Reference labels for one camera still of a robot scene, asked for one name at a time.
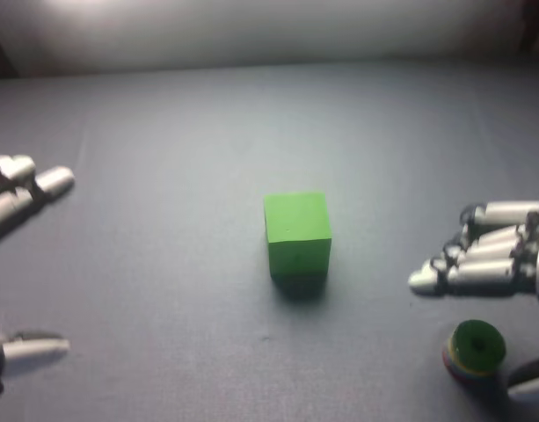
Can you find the white backdrop sheet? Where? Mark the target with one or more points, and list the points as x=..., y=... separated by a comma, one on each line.
x=269, y=31

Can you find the green cube block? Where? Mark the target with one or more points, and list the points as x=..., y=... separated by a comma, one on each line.
x=297, y=228

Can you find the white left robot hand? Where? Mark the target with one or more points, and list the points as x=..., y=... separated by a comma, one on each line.
x=9, y=204

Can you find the rainbow stacking rings toy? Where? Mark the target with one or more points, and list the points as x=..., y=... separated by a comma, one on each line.
x=475, y=345

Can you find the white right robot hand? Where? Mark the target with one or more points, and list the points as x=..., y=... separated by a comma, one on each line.
x=489, y=268

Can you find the grey table cloth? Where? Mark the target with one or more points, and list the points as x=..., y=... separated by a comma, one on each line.
x=163, y=285

